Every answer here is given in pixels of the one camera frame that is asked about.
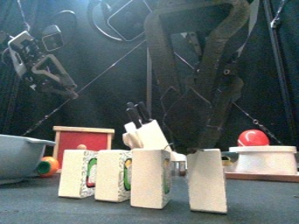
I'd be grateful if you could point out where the vertical metal pole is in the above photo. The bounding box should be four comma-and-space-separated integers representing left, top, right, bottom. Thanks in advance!
145, 46, 153, 117

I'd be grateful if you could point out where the red ball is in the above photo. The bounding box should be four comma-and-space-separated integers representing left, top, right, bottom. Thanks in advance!
237, 129, 270, 147

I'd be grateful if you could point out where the red wooden box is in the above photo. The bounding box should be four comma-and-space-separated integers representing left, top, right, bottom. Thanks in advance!
50, 125, 115, 170

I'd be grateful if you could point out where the grey plastic bowl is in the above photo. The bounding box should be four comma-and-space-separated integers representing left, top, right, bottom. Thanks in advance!
0, 134, 57, 185

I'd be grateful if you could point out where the orange toy fruit green end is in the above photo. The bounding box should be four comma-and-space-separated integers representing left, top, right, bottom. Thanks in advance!
35, 156, 61, 179

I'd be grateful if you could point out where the white toy knife block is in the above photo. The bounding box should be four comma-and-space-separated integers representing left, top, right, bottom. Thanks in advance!
121, 119, 173, 152

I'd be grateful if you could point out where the wooden board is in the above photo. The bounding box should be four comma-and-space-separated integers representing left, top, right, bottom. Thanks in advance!
224, 171, 299, 184

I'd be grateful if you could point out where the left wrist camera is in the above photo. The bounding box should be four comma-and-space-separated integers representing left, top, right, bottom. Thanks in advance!
39, 24, 65, 53

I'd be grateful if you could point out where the dark frame strut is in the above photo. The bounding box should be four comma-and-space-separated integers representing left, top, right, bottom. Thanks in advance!
261, 0, 297, 144

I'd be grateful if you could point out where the diagonal bracing cable with turnbuckle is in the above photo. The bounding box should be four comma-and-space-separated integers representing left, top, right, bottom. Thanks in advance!
232, 102, 282, 144

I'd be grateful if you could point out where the black toy knife handle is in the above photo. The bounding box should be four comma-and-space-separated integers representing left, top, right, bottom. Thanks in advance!
125, 101, 144, 130
134, 101, 154, 123

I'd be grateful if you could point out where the white round pedestal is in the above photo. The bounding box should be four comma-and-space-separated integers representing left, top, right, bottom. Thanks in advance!
228, 145, 299, 175

